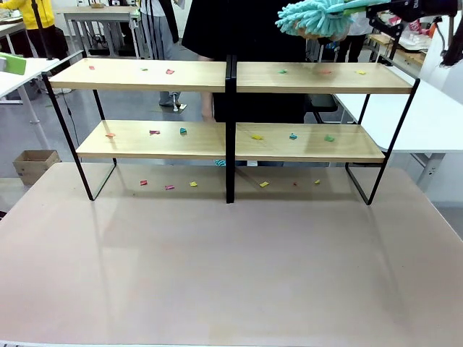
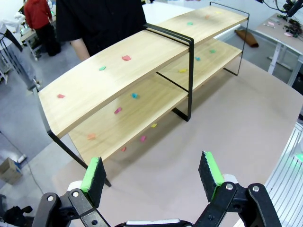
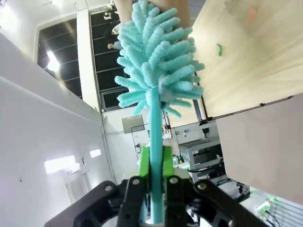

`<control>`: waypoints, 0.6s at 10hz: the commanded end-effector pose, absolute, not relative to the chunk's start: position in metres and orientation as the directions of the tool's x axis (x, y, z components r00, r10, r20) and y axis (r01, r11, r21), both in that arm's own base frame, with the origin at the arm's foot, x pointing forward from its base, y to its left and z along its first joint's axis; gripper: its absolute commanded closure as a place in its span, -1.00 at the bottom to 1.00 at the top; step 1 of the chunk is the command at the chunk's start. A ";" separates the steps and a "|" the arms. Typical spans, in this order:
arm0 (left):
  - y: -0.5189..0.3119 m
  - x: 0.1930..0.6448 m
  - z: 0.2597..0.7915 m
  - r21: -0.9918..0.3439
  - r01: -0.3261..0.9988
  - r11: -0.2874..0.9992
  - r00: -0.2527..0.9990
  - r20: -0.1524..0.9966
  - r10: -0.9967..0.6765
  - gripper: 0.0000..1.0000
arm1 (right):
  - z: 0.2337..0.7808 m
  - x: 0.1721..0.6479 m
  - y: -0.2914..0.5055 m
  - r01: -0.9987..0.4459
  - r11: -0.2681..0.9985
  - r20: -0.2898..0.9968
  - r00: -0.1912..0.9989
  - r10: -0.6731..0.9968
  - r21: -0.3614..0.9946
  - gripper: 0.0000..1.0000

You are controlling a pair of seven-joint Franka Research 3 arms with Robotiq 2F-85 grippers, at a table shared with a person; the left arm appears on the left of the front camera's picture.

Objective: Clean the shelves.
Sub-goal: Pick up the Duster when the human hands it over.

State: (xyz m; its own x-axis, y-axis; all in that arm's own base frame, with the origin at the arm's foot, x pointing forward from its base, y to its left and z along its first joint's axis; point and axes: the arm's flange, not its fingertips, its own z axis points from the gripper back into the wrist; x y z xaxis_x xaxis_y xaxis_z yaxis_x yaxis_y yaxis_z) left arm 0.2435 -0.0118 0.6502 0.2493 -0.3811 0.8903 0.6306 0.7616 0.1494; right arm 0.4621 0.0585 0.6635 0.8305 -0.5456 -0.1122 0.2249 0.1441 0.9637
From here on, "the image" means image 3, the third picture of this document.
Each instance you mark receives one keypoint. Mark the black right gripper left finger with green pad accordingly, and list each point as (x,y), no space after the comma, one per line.
(132,194)

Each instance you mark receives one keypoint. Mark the rectangular ceiling light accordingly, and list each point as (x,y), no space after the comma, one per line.
(95,153)
(60,164)

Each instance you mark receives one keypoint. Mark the green paper scrap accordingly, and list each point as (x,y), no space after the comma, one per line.
(220,50)

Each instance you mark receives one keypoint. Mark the orange paper scrap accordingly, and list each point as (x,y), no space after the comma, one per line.
(252,13)

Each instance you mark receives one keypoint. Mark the wooden shelf unit black frame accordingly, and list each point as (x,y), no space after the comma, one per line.
(248,71)

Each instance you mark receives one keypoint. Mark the computer monitor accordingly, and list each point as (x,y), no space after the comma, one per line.
(133,123)

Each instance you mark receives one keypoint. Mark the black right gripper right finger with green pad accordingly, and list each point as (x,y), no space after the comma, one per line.
(180,196)

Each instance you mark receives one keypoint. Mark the dark window pane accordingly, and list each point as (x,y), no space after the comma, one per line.
(62,54)
(104,71)

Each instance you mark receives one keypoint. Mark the teal microfibre duster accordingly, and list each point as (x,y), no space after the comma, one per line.
(154,59)

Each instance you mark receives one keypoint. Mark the aluminium frame rack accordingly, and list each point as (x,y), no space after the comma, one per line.
(201,153)

